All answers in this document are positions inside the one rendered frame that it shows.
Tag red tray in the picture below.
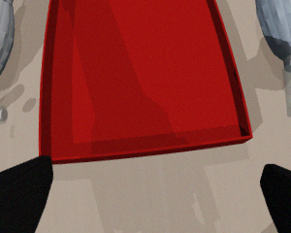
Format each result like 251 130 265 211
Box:
39 0 253 165

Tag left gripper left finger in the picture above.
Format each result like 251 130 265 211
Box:
0 155 53 233

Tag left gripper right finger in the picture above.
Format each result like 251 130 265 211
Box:
260 164 291 233

